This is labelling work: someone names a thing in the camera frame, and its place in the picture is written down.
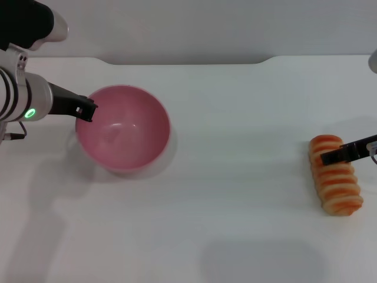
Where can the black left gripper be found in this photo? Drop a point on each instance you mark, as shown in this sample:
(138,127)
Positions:
(64,101)

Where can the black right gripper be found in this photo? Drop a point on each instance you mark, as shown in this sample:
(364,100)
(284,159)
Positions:
(363,148)

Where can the striped orange bread loaf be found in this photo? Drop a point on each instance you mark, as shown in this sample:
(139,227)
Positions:
(335,182)

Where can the pink plastic bowl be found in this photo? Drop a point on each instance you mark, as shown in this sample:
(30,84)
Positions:
(126,138)

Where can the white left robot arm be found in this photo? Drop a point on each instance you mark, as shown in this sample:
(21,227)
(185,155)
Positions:
(17,85)

